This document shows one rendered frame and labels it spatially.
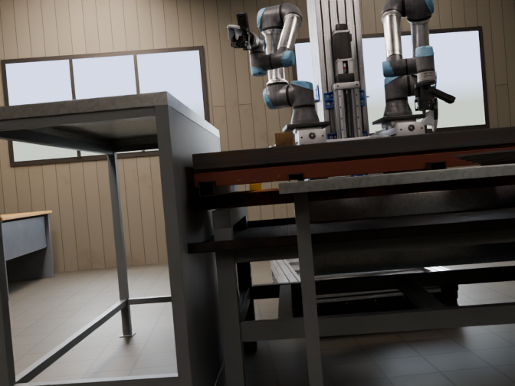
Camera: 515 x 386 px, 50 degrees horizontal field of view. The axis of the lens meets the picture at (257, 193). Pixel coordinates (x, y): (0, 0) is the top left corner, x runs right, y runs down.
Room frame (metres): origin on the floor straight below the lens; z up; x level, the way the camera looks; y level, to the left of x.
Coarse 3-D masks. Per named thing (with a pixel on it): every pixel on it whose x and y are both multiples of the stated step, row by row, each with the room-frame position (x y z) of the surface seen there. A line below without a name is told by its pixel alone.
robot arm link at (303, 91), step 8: (296, 80) 2.88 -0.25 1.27; (304, 80) 2.88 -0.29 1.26; (288, 88) 2.90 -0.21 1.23; (296, 88) 2.88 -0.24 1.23; (304, 88) 2.86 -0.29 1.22; (312, 88) 2.89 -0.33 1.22; (288, 96) 2.89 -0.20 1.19; (296, 96) 2.88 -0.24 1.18; (304, 96) 2.86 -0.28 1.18; (312, 96) 2.88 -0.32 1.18; (288, 104) 2.92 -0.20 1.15; (296, 104) 2.88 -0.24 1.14; (304, 104) 2.86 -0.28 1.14
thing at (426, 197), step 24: (432, 192) 2.57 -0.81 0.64; (456, 192) 2.56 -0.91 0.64; (480, 192) 2.55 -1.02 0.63; (504, 192) 2.55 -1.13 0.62; (312, 216) 2.59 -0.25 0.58; (336, 216) 2.59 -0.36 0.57; (360, 216) 2.58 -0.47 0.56; (384, 216) 2.58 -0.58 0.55; (336, 264) 2.59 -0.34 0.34; (360, 264) 2.58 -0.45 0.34; (384, 264) 2.58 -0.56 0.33; (408, 264) 2.57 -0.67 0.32; (432, 264) 2.57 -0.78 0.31; (456, 264) 2.56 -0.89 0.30
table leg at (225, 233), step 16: (224, 224) 1.84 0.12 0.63; (224, 256) 1.84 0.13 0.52; (224, 272) 1.84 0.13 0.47; (224, 288) 1.84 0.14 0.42; (224, 304) 1.84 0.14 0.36; (224, 320) 1.84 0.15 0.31; (240, 320) 1.87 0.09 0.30; (224, 336) 1.84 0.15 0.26; (240, 336) 1.83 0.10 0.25; (224, 352) 1.84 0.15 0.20; (240, 352) 1.83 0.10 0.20; (240, 368) 1.84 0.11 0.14; (240, 384) 1.84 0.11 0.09
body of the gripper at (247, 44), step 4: (244, 32) 2.53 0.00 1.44; (248, 32) 2.56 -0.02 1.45; (240, 36) 2.54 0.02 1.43; (244, 36) 2.55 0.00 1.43; (248, 36) 2.56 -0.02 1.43; (252, 36) 2.62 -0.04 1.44; (232, 40) 2.54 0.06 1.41; (236, 40) 2.54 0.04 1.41; (240, 40) 2.54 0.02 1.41; (244, 40) 2.55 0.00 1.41; (248, 40) 2.56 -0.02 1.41; (252, 40) 2.62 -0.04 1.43; (236, 44) 2.54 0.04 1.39; (240, 44) 2.58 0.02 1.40; (244, 44) 2.52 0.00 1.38; (248, 44) 2.56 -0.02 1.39; (252, 44) 2.63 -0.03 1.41; (244, 48) 2.61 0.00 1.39; (248, 48) 2.61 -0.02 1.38
